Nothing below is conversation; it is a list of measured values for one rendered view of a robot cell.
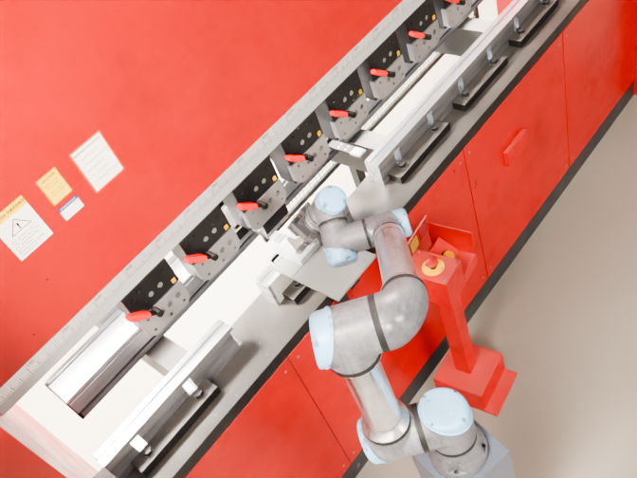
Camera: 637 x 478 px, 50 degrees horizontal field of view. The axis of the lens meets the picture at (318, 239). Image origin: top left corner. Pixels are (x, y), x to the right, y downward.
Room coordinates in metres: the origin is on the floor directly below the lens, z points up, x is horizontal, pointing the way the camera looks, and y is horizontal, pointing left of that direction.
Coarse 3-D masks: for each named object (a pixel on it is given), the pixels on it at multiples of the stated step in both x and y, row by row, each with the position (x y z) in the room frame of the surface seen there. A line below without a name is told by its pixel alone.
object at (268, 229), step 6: (282, 210) 1.53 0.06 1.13; (276, 216) 1.52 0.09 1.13; (282, 216) 1.53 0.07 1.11; (288, 216) 1.55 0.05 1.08; (270, 222) 1.50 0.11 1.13; (276, 222) 1.51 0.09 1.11; (282, 222) 1.54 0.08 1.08; (264, 228) 1.49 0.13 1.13; (270, 228) 1.50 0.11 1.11; (276, 228) 1.52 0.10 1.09; (270, 234) 1.50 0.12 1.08
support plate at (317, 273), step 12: (324, 252) 1.43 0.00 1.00; (360, 252) 1.37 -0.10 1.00; (276, 264) 1.47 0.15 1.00; (288, 264) 1.45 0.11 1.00; (312, 264) 1.41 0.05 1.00; (324, 264) 1.39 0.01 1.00; (360, 264) 1.33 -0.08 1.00; (288, 276) 1.40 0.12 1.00; (300, 276) 1.38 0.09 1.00; (312, 276) 1.36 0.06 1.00; (324, 276) 1.34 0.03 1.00; (336, 276) 1.32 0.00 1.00; (348, 276) 1.30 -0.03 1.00; (312, 288) 1.32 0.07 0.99; (324, 288) 1.30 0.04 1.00; (336, 288) 1.28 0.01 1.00; (348, 288) 1.27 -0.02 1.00; (336, 300) 1.25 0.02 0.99
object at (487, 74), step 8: (496, 56) 2.11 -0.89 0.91; (488, 64) 2.08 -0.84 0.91; (496, 64) 2.06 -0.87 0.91; (504, 64) 2.07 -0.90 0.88; (480, 72) 2.06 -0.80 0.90; (488, 72) 2.04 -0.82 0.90; (496, 72) 2.03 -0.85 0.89; (472, 80) 2.03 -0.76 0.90; (480, 80) 2.01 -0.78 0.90; (488, 80) 2.00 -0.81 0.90; (464, 88) 2.00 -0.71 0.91; (472, 88) 1.99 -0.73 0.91; (480, 88) 1.97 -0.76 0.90; (472, 96) 1.95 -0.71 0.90; (456, 104) 1.95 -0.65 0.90; (464, 104) 1.92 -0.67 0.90
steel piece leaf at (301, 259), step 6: (288, 246) 1.52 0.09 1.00; (312, 246) 1.47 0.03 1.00; (318, 246) 1.46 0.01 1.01; (282, 252) 1.50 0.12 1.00; (288, 252) 1.49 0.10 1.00; (294, 252) 1.48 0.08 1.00; (306, 252) 1.46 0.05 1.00; (312, 252) 1.44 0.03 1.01; (288, 258) 1.47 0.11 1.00; (294, 258) 1.46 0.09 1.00; (300, 258) 1.45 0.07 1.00; (306, 258) 1.43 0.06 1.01; (300, 264) 1.42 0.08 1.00
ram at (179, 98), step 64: (0, 0) 1.31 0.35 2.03; (64, 0) 1.37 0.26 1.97; (128, 0) 1.44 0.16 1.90; (192, 0) 1.51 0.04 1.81; (256, 0) 1.60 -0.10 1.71; (320, 0) 1.71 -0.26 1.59; (384, 0) 1.83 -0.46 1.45; (0, 64) 1.28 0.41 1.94; (64, 64) 1.33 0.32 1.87; (128, 64) 1.40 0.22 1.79; (192, 64) 1.47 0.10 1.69; (256, 64) 1.56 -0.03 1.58; (320, 64) 1.67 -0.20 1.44; (0, 128) 1.24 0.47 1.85; (64, 128) 1.29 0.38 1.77; (128, 128) 1.36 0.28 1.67; (192, 128) 1.43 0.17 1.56; (256, 128) 1.52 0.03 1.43; (0, 192) 1.20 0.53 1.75; (128, 192) 1.31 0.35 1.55; (192, 192) 1.39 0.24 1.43; (0, 256) 1.15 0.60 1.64; (64, 256) 1.20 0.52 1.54; (128, 256) 1.26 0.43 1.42; (0, 320) 1.10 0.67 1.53; (64, 320) 1.15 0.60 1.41; (0, 384) 1.05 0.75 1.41
